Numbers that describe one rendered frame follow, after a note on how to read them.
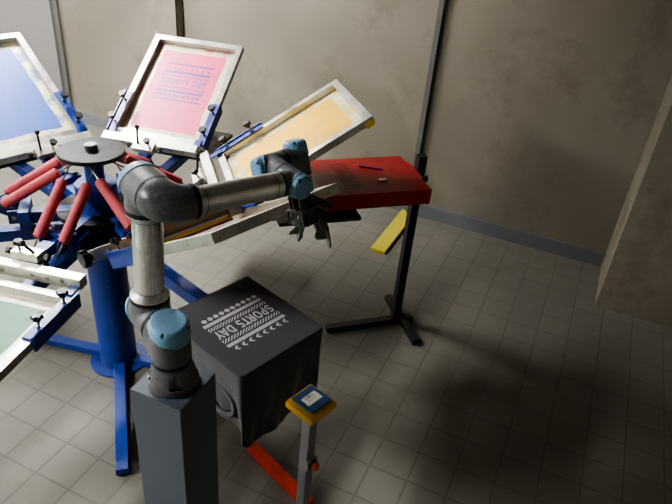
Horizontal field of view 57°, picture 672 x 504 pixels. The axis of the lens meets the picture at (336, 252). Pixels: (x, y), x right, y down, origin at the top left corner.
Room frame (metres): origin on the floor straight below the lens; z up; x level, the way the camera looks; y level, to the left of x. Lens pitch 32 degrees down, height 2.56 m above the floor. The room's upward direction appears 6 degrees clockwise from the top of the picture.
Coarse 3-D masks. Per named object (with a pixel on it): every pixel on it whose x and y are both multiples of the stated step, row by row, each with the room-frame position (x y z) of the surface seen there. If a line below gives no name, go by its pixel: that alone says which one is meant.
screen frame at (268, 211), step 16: (320, 192) 2.02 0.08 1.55; (336, 192) 2.07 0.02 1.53; (256, 208) 2.32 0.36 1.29; (272, 208) 1.84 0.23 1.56; (288, 208) 1.89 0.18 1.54; (240, 224) 1.73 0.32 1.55; (256, 224) 1.77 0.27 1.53; (176, 240) 1.80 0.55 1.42; (192, 240) 1.71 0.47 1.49; (208, 240) 1.65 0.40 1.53
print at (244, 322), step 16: (240, 304) 2.09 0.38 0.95; (256, 304) 2.10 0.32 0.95; (208, 320) 1.96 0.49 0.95; (224, 320) 1.97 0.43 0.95; (240, 320) 1.98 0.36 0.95; (256, 320) 1.99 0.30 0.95; (272, 320) 2.01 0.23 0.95; (288, 320) 2.02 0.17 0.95; (224, 336) 1.88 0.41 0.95; (240, 336) 1.89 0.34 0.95; (256, 336) 1.89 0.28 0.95
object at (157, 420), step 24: (144, 384) 1.33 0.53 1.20; (144, 408) 1.29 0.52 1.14; (168, 408) 1.26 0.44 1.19; (192, 408) 1.30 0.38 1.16; (144, 432) 1.30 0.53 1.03; (168, 432) 1.26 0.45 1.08; (192, 432) 1.29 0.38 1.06; (216, 432) 1.41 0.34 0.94; (144, 456) 1.30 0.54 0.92; (168, 456) 1.26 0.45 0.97; (192, 456) 1.28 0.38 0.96; (216, 456) 1.40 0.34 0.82; (144, 480) 1.30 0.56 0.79; (168, 480) 1.27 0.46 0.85; (192, 480) 1.28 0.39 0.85; (216, 480) 1.40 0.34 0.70
